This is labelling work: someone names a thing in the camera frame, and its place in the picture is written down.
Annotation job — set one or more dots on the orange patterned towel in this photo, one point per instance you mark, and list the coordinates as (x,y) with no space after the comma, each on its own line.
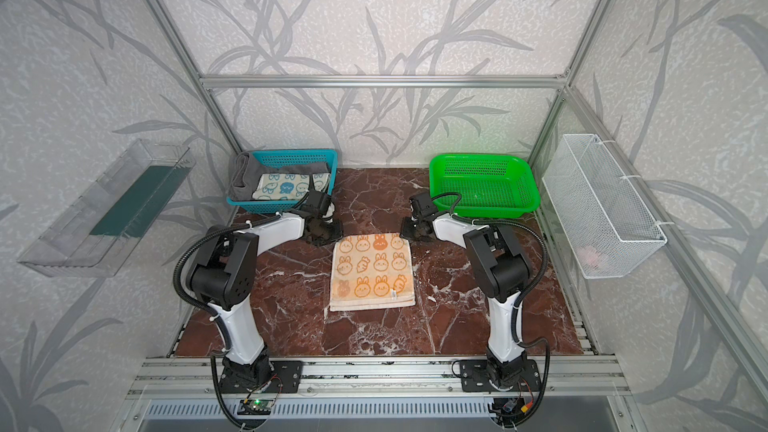
(372,272)

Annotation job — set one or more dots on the grey terry towel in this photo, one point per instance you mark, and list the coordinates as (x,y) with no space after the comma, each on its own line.
(248,169)

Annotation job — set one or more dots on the left green circuit board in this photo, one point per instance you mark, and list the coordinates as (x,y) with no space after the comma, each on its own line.
(255,407)

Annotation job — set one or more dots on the white wire mesh basket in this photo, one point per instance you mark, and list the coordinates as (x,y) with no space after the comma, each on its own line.
(597,205)

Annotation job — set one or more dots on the blue patterned towel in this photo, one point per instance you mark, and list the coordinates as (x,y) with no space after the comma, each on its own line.
(287,187)

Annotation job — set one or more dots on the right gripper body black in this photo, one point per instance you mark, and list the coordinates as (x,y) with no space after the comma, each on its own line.
(411,231)

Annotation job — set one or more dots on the right circuit board with wires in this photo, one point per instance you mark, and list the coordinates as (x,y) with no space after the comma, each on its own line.
(511,409)

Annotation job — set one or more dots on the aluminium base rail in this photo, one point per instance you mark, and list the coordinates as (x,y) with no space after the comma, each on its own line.
(387,377)

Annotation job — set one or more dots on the pink object in wire basket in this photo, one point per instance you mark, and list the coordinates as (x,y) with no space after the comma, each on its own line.
(592,257)

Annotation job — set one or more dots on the teal plastic basket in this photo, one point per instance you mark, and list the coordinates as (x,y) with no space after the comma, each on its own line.
(282,157)

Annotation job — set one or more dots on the green plastic basket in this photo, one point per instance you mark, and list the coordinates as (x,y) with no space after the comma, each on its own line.
(483,185)

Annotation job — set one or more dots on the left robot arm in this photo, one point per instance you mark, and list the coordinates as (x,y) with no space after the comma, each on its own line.
(216,275)

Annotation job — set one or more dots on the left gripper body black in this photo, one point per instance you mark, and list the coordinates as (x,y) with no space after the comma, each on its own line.
(324,234)

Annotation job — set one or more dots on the clear acrylic wall shelf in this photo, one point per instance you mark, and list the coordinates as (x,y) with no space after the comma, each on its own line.
(95,236)

